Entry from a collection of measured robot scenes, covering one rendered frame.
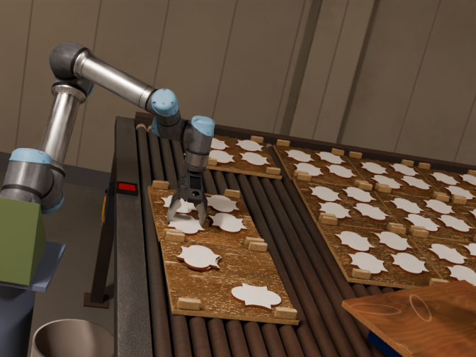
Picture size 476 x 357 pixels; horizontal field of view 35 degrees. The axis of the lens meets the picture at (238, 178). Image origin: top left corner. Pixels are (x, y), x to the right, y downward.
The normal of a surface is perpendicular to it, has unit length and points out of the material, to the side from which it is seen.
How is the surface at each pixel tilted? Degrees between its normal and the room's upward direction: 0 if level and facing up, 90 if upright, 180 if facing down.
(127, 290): 0
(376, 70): 90
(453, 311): 0
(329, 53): 90
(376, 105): 90
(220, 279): 0
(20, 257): 90
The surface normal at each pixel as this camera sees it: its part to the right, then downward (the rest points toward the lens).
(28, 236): 0.04, 0.36
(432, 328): 0.21, -0.92
